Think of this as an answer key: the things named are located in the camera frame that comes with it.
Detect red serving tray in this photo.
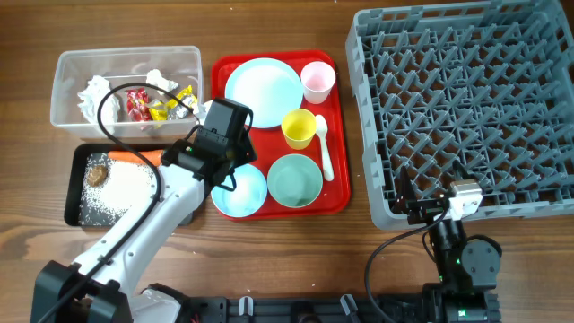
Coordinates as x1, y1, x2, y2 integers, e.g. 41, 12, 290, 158
211, 49, 351, 221

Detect white rice pile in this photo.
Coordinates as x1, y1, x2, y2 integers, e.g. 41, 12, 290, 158
78, 153, 156, 226

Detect black rectangular tray bin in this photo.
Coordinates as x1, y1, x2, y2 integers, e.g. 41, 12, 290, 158
63, 143, 199, 228

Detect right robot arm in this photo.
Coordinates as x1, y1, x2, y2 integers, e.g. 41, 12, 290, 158
393, 161, 502, 322

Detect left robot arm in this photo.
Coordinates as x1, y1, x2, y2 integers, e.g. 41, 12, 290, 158
30, 127, 257, 322

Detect orange carrot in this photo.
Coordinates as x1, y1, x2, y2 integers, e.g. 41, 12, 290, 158
108, 150, 163, 166

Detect yellow snack wrapper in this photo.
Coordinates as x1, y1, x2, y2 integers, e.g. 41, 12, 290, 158
148, 85, 197, 121

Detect light blue bowl with rice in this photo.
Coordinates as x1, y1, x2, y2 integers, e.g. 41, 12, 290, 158
211, 164, 267, 218

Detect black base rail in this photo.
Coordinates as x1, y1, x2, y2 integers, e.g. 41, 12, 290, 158
178, 293, 500, 323

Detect large white tissue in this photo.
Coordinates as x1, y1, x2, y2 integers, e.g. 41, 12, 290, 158
77, 75, 120, 135

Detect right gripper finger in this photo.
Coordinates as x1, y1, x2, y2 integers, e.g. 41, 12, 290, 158
452, 160, 475, 184
394, 166, 417, 214

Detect white plastic spoon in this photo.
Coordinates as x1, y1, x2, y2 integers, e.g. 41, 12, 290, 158
315, 115, 335, 181

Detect brown food piece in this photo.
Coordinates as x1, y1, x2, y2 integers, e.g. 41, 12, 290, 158
86, 165, 108, 187

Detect light blue plate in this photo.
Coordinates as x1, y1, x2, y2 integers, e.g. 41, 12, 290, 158
224, 57, 303, 128

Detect yellow plastic cup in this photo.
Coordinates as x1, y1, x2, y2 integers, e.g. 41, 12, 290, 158
281, 109, 317, 150

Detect gray dishwasher rack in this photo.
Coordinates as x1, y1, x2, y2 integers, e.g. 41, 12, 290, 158
345, 1, 573, 230

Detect clear plastic storage bin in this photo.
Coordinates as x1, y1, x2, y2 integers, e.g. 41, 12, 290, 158
50, 46, 204, 140

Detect small white tissue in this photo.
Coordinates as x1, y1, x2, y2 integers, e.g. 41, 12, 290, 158
146, 69, 179, 96

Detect pink white cup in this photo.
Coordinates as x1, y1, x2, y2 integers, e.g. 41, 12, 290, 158
300, 61, 336, 104

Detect red strawberry candy wrapper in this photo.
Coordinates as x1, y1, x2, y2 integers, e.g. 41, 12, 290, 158
125, 88, 152, 122

